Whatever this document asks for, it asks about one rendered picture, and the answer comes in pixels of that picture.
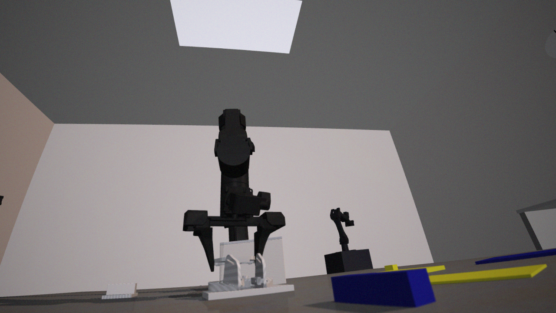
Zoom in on small olive-yellow block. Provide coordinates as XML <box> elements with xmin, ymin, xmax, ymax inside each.
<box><xmin>385</xmin><ymin>264</ymin><xmax>398</xmax><ymax>271</ymax></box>

